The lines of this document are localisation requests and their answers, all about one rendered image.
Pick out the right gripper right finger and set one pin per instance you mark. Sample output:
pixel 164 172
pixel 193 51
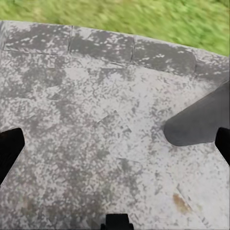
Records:
pixel 222 141

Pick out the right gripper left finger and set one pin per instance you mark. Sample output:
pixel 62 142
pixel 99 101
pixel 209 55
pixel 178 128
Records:
pixel 11 144

